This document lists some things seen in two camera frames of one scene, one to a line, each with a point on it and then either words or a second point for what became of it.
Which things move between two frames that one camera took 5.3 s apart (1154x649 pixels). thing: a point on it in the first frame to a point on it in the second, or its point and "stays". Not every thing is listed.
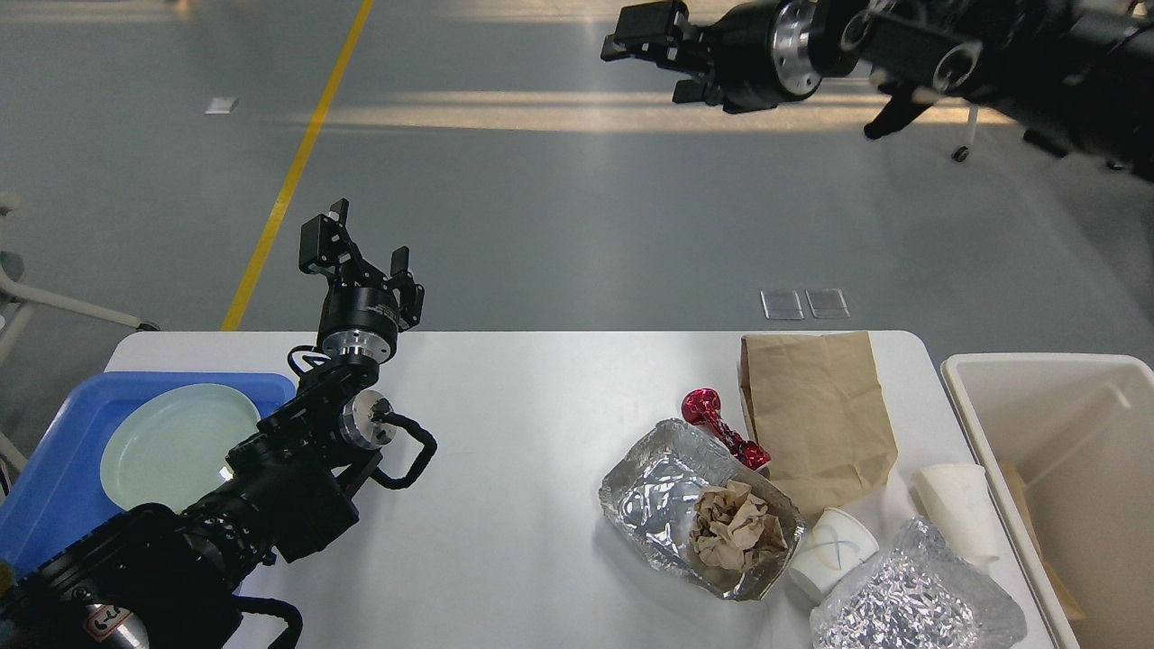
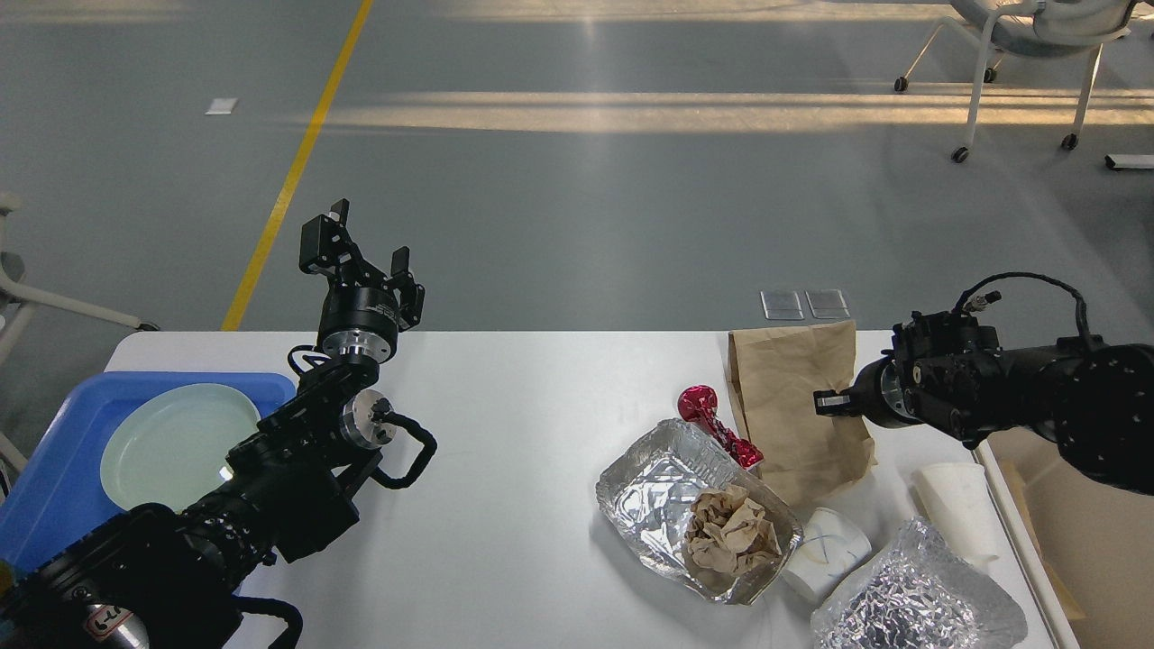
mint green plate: (170, 447) stays
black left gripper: (360, 319) stays
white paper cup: (836, 545) stays
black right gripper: (763, 54) to (886, 392)
